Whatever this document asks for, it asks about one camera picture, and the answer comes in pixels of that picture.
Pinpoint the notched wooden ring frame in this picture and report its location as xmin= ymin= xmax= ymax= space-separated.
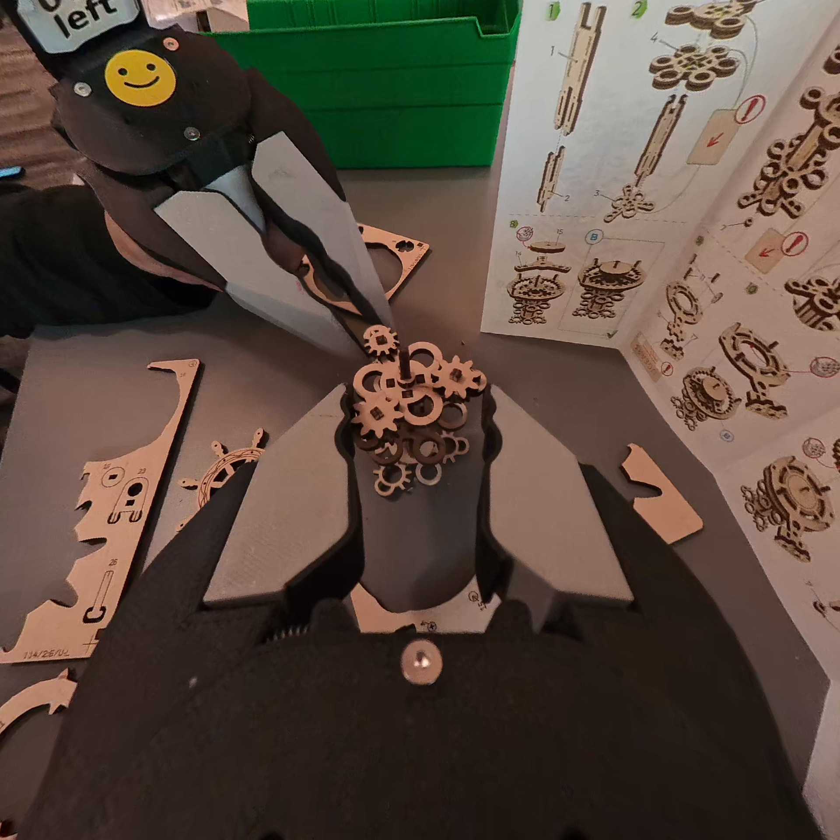
xmin=0 ymin=668 xmax=78 ymax=741

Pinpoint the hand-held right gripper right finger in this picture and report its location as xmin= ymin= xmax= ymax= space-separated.
xmin=474 ymin=382 xmax=635 ymax=632

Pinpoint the jagged wooden sheet frame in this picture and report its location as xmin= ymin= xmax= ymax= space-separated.
xmin=348 ymin=581 xmax=506 ymax=634

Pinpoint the wooden ship wheel part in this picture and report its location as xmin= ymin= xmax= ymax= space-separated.
xmin=178 ymin=428 xmax=270 ymax=526

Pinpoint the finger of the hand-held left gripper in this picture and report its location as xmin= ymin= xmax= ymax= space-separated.
xmin=251 ymin=130 xmax=397 ymax=332
xmin=153 ymin=185 xmax=370 ymax=360

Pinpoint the green plastic bin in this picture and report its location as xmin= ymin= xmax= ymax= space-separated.
xmin=197 ymin=0 xmax=522 ymax=170

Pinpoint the folded assembly instruction sheet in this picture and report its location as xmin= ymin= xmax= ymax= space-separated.
xmin=480 ymin=0 xmax=840 ymax=683

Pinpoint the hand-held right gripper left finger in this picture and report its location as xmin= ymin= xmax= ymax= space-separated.
xmin=203 ymin=382 xmax=366 ymax=609

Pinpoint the wooden frame with round cutout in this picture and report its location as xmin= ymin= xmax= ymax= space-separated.
xmin=298 ymin=223 xmax=432 ymax=329

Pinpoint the wooden gear model assembly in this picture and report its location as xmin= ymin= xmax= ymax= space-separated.
xmin=351 ymin=325 xmax=488 ymax=501

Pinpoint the wooden sheet with slotted parts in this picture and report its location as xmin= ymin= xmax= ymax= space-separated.
xmin=0 ymin=357 xmax=202 ymax=665

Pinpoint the wooden sheet offcut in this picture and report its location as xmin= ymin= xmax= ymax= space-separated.
xmin=620 ymin=443 xmax=704 ymax=546

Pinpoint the person's left hand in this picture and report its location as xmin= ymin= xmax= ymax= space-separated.
xmin=105 ymin=213 xmax=227 ymax=294

